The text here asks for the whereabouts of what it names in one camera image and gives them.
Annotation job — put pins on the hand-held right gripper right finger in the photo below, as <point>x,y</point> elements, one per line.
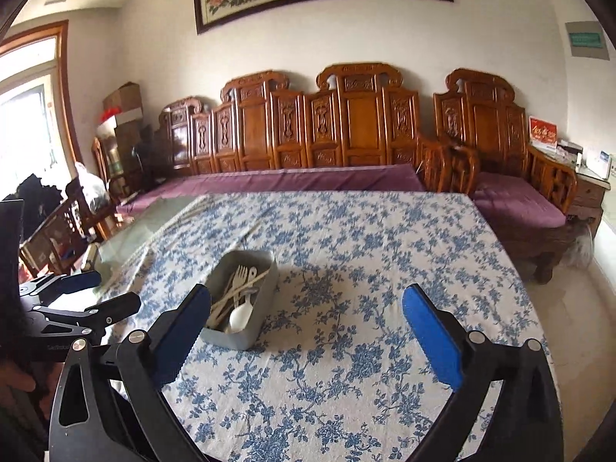
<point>430,339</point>

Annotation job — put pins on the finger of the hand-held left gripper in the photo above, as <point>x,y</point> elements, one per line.
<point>79,281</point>
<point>115,305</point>

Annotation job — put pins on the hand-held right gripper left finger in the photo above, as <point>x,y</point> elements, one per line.
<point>185,332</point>

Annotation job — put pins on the wooden chopstick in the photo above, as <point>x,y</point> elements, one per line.
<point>256,279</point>
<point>221,312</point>

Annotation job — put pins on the white plastic spoon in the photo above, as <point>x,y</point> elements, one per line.
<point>239,320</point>

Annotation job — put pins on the grey metal tray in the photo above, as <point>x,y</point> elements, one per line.
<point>240,339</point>

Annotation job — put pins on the person's left hand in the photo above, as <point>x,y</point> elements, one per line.
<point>17,378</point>

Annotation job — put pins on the dark wooden chair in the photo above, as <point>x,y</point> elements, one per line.
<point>67,231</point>

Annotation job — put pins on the black cloth heap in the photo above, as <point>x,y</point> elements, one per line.
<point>41,197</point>

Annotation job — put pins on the blue floral tablecloth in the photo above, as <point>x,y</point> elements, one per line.
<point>337,346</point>

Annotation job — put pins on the white plastic bag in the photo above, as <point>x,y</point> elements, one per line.
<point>92,185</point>

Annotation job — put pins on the tall-backed wooden chair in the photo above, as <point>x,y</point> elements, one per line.
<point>100,163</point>

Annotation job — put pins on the tall cardboard box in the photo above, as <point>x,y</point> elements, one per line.
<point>122,154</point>

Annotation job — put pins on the purple armchair cushion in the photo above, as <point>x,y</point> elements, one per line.
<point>519,197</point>

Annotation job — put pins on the white flat box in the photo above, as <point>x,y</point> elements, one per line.
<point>125,116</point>

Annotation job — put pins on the clear plastic bag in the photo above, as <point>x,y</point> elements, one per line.
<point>578,248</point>

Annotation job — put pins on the long purple sofa cushion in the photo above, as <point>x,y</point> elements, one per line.
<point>288,180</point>

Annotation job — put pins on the wooden framed balcony door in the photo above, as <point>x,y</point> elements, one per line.
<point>67,96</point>

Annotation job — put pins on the brown cardboard box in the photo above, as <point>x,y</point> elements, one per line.
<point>122,96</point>

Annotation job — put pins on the wooden side table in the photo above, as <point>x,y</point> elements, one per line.
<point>589,197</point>

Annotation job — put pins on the carved wooden sofa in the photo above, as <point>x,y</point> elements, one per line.
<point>358,125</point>

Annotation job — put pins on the carved wooden armchair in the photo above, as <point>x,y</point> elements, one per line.
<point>483,115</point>

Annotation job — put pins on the red desk card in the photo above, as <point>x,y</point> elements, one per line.
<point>543,132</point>

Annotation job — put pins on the black and white box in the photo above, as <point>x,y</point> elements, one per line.
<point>570,148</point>

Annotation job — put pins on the white box with blue label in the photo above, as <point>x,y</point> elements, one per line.
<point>599,163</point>

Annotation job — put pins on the grey wall box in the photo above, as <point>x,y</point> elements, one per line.
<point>587,41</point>

